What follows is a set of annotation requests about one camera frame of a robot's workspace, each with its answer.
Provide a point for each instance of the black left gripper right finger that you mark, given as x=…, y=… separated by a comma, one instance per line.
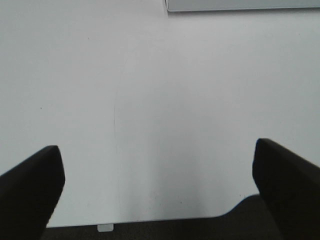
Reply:
x=290, y=187

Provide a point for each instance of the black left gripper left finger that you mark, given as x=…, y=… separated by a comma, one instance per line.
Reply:
x=29, y=194

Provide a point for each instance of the white microwave door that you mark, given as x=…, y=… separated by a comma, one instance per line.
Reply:
x=225, y=5

